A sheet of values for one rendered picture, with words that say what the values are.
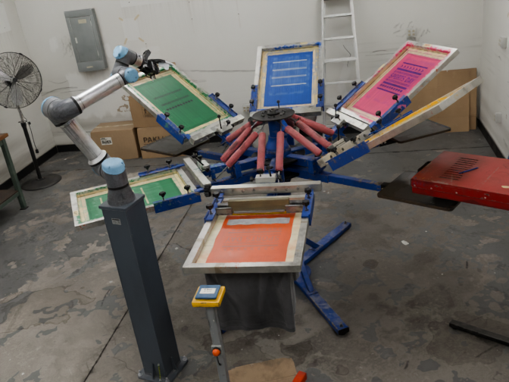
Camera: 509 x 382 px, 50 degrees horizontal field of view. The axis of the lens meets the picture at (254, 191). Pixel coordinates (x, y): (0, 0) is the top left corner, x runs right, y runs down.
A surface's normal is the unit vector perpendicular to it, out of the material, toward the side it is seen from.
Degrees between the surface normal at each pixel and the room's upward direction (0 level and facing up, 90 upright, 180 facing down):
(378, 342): 0
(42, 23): 90
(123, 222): 90
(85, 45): 90
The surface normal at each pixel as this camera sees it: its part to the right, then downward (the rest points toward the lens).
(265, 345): -0.12, -0.91
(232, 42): -0.17, 0.42
